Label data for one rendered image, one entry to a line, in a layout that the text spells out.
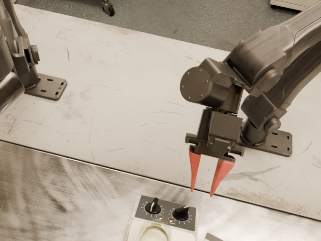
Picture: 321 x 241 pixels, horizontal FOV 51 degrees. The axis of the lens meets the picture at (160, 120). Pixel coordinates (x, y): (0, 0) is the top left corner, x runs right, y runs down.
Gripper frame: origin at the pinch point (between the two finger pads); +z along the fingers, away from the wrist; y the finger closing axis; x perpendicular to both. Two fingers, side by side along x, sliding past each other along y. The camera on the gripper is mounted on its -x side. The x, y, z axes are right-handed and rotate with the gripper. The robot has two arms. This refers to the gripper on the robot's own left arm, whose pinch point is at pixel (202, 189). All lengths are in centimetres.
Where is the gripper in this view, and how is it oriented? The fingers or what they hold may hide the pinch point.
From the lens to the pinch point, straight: 62.8
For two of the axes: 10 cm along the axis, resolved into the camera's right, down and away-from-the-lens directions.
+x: 0.7, -0.4, 10.0
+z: -2.3, 9.7, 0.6
